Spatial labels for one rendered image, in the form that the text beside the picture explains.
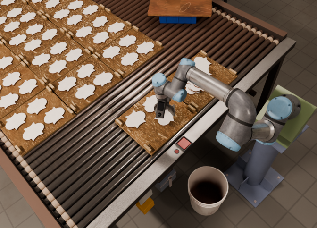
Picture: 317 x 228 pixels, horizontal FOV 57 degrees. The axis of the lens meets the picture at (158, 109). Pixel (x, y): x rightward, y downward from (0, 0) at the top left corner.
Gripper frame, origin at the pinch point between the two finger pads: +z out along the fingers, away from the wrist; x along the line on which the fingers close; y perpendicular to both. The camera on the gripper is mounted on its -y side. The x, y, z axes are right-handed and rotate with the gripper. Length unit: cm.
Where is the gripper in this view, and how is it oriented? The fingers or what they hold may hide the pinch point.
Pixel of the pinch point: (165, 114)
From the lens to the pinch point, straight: 181.1
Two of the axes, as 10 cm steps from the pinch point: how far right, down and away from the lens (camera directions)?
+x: -9.7, -1.0, 2.1
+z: 1.3, 5.2, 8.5
